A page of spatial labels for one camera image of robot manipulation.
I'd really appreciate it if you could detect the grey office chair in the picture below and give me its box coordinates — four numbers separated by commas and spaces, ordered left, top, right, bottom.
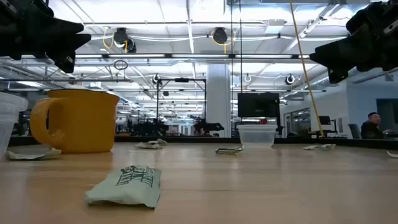
347, 123, 363, 139

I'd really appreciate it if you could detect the amber round bowl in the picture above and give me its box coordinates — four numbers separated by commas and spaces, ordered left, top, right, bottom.
29, 89, 121, 154

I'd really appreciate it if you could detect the black background station frame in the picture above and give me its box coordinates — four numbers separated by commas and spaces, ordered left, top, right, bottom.
155, 77, 208, 138

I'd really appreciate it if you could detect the black horizontal overhead beam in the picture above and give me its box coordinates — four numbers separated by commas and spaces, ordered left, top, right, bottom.
74, 53, 312, 60

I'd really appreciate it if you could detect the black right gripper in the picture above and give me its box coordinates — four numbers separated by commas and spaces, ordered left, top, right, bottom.
308, 0, 398, 85

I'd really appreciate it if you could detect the hanging black cable reel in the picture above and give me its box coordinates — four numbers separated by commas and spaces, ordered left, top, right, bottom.
113, 27, 137, 54
211, 27, 229, 45

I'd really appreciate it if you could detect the black aluminium station frame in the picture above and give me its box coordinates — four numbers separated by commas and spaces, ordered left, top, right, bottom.
9, 135, 398, 151

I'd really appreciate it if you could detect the thin black hanging cable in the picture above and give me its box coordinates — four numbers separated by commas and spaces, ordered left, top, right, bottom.
239, 0, 243, 125
230, 0, 234, 125

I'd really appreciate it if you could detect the clear plastic round container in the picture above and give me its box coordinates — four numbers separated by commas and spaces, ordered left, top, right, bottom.
0, 91, 29, 158
236, 124, 279, 147

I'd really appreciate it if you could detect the white building column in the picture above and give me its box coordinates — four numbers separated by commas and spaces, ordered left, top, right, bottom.
206, 63, 233, 138

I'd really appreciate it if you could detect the yellow hanging cable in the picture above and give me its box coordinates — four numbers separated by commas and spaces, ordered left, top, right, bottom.
289, 0, 325, 138

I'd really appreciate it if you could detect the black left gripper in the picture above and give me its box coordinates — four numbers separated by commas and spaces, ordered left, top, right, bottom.
0, 0, 92, 74

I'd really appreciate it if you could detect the black flat monitor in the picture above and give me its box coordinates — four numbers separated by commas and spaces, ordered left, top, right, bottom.
237, 92, 281, 119

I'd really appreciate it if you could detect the person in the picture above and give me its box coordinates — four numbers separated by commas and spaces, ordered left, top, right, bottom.
360, 111, 394, 140

